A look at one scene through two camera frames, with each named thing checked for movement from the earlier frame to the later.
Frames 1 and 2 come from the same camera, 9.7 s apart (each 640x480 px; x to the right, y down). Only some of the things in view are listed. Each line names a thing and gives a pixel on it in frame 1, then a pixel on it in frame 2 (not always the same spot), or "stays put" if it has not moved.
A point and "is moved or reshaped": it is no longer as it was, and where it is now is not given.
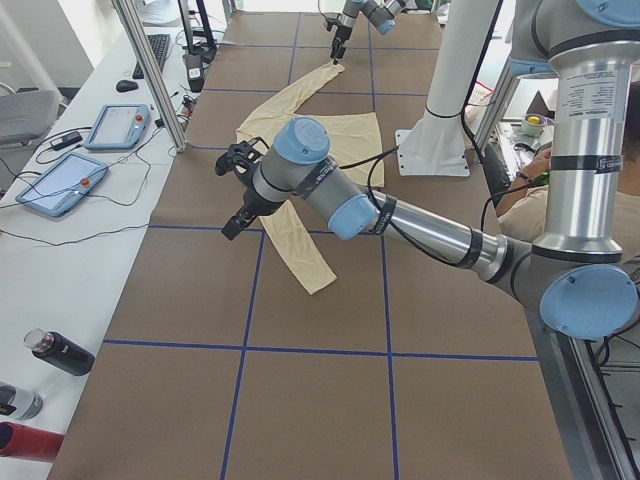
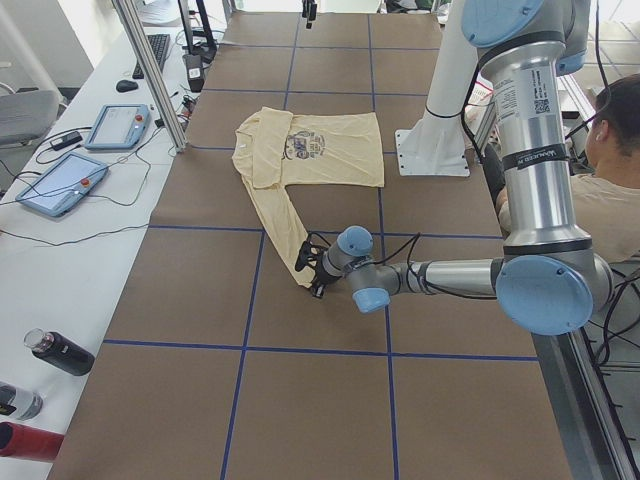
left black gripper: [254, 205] → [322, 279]
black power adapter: [195, 71] stays put
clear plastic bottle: [19, 402] stays put
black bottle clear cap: [59, 350] stays put
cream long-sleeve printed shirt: [355, 144] is moved or reshaped
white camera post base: [434, 143] stays put
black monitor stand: [206, 49] stays put
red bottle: [22, 441] stays put
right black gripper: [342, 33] → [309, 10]
